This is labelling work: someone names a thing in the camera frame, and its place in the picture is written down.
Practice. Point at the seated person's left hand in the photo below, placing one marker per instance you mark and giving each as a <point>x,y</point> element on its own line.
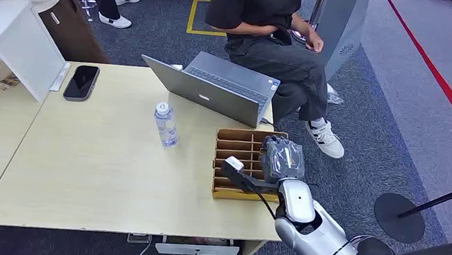
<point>315,42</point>

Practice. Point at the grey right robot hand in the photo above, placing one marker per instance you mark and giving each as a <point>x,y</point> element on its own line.
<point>283,159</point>

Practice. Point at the seated person's left forearm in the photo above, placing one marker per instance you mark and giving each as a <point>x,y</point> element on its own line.
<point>301,26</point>

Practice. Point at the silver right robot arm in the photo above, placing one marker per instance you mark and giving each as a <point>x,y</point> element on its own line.
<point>323,239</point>

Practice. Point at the seated person's right forearm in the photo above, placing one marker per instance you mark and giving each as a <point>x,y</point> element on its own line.
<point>239,28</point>

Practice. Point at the seated person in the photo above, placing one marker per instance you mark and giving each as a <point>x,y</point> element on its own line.
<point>281,65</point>

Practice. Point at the cardboard card organizer box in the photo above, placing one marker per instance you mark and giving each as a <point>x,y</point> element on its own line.
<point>236,146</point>

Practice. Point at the grey kiosk pillar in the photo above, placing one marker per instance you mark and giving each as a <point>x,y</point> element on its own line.
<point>343,26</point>

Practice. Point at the chrome stanchion with round base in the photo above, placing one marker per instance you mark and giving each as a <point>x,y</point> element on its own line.
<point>317,7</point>

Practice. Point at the crumpled clear plastic bag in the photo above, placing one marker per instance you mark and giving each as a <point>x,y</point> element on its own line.
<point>333,95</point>

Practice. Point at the grey open laptop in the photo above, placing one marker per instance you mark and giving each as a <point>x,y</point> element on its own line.
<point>209,89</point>

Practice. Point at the clear plastic water bottle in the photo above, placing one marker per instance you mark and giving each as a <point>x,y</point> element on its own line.
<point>166,127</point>

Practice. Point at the white drawer tray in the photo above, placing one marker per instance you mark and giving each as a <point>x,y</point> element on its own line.
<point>197,249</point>

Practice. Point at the black round stanchion base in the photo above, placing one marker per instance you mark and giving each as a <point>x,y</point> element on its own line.
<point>397,219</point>

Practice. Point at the small grey power strip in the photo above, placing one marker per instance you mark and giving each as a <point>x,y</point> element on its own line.
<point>138,238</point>

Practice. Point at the black stanchion pole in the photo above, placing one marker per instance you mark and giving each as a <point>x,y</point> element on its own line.
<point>447,197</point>

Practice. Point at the black smartphone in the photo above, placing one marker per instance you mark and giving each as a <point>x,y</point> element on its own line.
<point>81,83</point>

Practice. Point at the dark brown cabinet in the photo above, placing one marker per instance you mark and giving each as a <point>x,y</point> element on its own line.
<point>73,33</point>

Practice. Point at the printed booklet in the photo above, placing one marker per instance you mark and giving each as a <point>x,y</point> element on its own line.
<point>7,81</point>

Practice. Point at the white open cabinet box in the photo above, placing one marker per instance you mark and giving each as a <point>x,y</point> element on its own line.
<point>14,40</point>

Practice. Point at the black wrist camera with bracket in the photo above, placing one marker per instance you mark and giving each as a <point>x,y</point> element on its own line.
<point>233,168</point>

